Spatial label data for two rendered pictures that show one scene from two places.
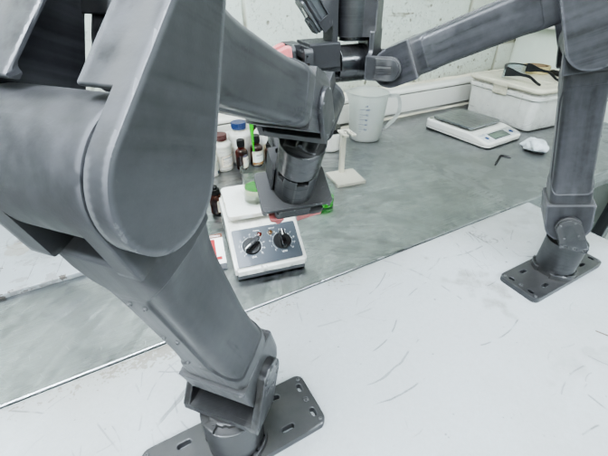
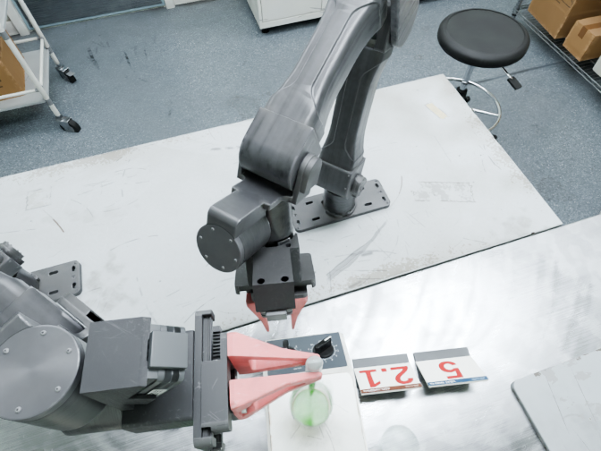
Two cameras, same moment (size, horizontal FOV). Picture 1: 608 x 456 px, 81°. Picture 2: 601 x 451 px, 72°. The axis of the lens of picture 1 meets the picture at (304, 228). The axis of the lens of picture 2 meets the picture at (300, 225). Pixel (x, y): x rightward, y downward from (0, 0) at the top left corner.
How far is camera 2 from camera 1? 0.73 m
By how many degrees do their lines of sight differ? 87
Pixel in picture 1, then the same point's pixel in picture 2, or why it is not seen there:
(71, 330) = (483, 302)
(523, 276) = (60, 286)
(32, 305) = (543, 340)
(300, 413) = (300, 208)
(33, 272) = (576, 386)
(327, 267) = not seen: hidden behind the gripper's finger
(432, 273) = (138, 312)
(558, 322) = (81, 242)
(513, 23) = not seen: outside the picture
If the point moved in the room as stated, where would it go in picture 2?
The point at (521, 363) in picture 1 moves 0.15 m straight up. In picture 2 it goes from (142, 219) to (112, 170)
